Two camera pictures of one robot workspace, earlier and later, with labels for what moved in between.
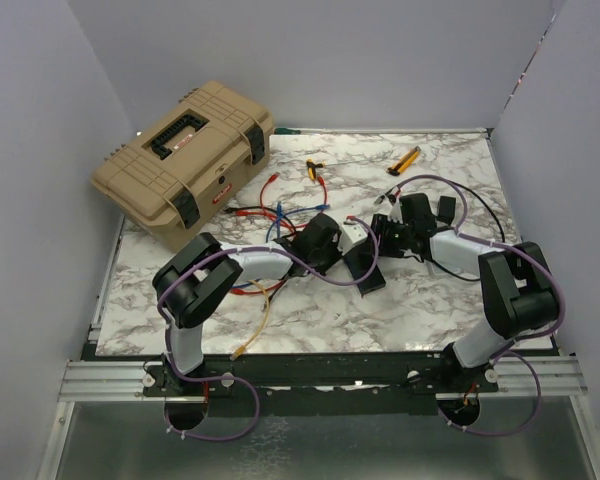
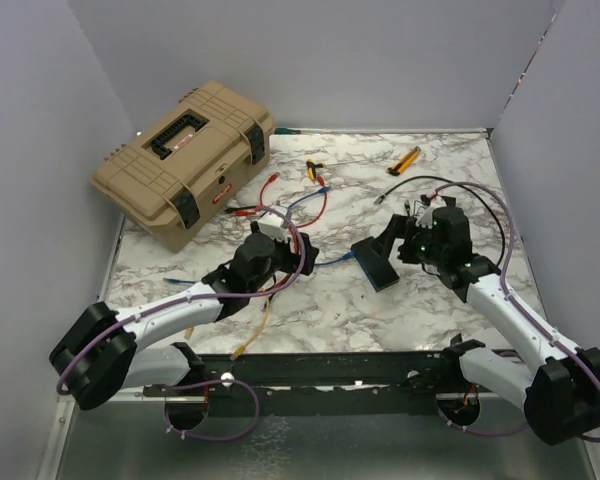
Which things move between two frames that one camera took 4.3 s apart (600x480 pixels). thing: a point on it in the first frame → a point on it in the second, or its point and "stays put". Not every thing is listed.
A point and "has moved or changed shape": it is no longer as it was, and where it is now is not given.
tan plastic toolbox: [176, 171] stays put
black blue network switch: [359, 261] has moved or changed shape
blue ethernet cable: [318, 207] has moved or changed shape
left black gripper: [336, 254] → [293, 260]
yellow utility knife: [404, 162] stays put
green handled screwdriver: [285, 131] stays put
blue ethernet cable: [279, 215] → [349, 255]
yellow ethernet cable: [242, 348] stays put
